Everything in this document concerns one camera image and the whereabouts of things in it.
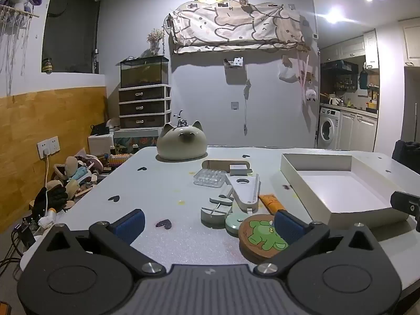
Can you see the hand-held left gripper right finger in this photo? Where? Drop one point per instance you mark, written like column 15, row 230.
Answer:
column 288, row 227

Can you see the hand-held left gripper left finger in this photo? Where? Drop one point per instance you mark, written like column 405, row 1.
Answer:
column 129, row 225

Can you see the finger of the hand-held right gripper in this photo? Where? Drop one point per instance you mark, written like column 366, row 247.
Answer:
column 403, row 200

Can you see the orange tube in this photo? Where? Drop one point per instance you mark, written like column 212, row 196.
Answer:
column 270, row 201

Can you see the round cork coaster green animal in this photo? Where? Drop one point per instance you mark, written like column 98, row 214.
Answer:
column 259, row 239

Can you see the white cardboard box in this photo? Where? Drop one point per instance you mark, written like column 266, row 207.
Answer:
column 328, row 192

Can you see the green round tape measure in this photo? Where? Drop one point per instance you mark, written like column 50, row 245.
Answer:
column 234, row 224

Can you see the white charger adapter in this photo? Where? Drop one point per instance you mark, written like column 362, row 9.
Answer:
column 238, row 170

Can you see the grey plastic clamp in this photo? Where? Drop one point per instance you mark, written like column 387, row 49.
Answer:
column 213, row 215

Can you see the clear plastic case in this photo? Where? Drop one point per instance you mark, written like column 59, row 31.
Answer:
column 210, row 177

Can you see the light wooden oval board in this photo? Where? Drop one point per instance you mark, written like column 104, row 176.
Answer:
column 213, row 164

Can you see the dark cloth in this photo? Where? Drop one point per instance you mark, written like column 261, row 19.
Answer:
column 407, row 156

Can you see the pile of soft toys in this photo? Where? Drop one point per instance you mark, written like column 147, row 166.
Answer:
column 78, row 174

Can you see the white pole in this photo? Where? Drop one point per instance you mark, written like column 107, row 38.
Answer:
column 416, row 121

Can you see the black glove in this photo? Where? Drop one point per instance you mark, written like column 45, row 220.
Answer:
column 51, row 200

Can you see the white base cabinet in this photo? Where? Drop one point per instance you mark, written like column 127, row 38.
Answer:
column 357, row 131

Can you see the white storage box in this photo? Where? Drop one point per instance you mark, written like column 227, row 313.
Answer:
column 100, row 146

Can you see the cream cat-shaped ceramic pot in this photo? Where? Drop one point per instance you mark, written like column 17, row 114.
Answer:
column 180, row 144

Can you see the black bag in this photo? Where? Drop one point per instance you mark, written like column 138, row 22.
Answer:
column 100, row 130

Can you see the yellow container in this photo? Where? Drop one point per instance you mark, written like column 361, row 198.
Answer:
column 371, row 105

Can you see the white washing machine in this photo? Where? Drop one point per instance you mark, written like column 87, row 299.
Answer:
column 328, row 128

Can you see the silver metal ornament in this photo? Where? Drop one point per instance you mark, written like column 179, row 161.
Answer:
column 180, row 119

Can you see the white drawer cabinet dark drawers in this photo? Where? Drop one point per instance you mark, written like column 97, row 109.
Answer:
column 144, row 106

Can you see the white kettle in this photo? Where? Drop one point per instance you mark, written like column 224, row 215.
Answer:
column 334, row 100

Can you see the teal hanging bag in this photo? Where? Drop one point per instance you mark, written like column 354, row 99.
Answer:
column 363, row 79

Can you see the spice rack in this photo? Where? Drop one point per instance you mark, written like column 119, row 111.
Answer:
column 345, row 83

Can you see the white sheep plush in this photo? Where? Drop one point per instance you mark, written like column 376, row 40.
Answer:
column 310, row 95

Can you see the white plastic bag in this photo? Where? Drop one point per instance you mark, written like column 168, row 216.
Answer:
column 288, row 74

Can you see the glass fish tank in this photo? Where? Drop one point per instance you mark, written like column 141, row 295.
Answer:
column 144, row 72

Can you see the dark jar with label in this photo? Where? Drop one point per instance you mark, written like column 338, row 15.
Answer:
column 47, row 66

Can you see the dried flower bouquet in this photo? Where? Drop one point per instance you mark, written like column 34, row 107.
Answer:
column 155, row 39

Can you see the dark window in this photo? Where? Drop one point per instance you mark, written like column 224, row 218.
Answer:
column 70, row 29

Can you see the printed blanket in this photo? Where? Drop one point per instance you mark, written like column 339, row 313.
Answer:
column 229, row 26

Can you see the white wall socket with plug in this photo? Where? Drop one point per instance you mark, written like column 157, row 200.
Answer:
column 48, row 146

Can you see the white wall switch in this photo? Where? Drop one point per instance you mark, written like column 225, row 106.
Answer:
column 234, row 105

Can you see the white wall cabinets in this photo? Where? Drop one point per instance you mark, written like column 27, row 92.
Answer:
column 351, row 47

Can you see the white macrame wall hanging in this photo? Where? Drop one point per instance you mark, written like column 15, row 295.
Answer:
column 13, row 32

